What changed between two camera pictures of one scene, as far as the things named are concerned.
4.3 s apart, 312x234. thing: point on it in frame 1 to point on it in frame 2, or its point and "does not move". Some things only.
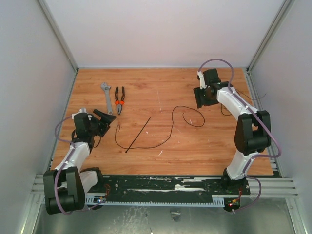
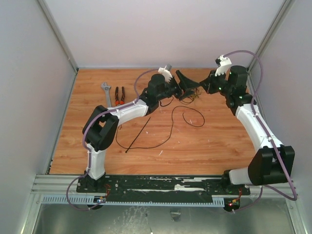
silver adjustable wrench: x=107 y=89 does not move
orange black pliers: x=119 y=104 does not move
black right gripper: x=200 y=97 to x=208 y=83
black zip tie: x=132 y=144 does not move
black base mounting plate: x=171 y=186 does not move
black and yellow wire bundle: x=248 y=97 to x=196 y=96
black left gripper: x=104 y=122 to x=188 y=84
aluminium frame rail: x=277 y=185 does not move
